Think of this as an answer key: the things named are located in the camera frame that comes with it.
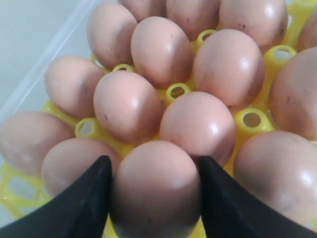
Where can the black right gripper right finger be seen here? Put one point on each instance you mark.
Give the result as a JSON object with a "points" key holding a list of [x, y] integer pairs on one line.
{"points": [[230, 211]]}

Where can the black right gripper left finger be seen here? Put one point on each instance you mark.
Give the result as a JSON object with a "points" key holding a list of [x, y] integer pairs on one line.
{"points": [[78, 212]]}

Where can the brown egg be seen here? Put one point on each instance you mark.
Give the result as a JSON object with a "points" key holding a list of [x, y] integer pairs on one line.
{"points": [[109, 32], [280, 169], [70, 83], [194, 16], [26, 138], [265, 21], [68, 160], [128, 107], [156, 193], [161, 52], [142, 9], [293, 95], [230, 66], [200, 124], [308, 35]]}

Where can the yellow plastic egg tray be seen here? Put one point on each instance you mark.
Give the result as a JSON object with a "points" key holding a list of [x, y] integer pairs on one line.
{"points": [[22, 194]]}

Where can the clear plastic bin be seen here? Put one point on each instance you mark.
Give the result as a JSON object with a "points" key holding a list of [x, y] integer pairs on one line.
{"points": [[32, 34]]}

